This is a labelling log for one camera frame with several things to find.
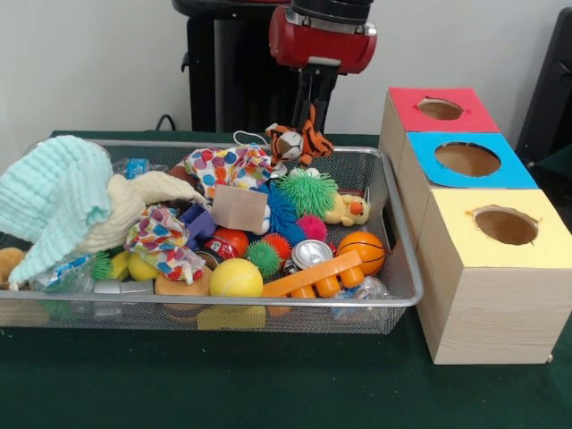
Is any yellow duck plush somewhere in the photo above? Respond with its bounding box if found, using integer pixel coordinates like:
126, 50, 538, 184
324, 192, 372, 227

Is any black upright panel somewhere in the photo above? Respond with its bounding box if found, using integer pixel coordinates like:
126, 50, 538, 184
516, 6, 572, 166

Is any yellow ball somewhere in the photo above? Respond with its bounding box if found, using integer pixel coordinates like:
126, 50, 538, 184
208, 257, 265, 299

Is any cream white cloth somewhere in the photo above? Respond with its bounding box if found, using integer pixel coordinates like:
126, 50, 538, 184
78, 172, 209, 256

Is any green spiky ball toy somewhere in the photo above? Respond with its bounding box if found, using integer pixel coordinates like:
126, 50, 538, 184
276, 165, 340, 215

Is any mint green cloth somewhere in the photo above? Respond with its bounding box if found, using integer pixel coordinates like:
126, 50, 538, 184
0, 135, 115, 285

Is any orange toy basketball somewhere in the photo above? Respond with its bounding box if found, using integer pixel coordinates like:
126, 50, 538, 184
337, 231, 386, 276

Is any silver mesh bin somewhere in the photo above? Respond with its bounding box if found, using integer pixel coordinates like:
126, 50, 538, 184
0, 138, 425, 335

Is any polka dot cloth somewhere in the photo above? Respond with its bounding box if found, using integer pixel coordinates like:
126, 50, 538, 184
182, 142, 285, 198

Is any beige cardboard block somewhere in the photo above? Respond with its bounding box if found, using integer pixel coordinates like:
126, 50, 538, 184
212, 183, 269, 234

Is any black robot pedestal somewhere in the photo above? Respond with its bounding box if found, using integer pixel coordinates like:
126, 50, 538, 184
172, 0, 361, 134

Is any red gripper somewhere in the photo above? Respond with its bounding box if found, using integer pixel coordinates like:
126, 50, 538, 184
268, 6, 378, 130

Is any orange toy block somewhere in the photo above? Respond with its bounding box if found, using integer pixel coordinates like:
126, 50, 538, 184
261, 249, 364, 299

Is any tiger plush toy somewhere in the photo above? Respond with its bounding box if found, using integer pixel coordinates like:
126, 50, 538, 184
231, 103, 335, 167

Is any dark green side tablecloth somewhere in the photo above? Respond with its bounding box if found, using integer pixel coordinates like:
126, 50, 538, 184
534, 145, 572, 184

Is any wooden three-hole box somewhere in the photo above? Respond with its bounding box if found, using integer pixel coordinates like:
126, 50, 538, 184
378, 87, 572, 366

